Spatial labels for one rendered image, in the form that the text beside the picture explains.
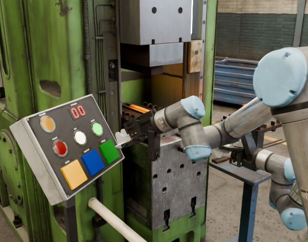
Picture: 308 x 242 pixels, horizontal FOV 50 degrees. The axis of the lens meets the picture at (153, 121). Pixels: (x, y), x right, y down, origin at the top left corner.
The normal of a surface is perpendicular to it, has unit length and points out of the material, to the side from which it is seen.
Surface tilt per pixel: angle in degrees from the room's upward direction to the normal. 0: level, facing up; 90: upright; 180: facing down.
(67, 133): 60
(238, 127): 107
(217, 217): 0
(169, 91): 90
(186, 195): 90
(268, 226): 0
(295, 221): 90
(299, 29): 90
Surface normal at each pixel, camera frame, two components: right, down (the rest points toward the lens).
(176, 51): 0.63, 0.25
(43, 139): 0.78, -0.36
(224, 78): -0.64, 0.22
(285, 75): -0.87, 0.06
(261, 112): -0.65, 0.48
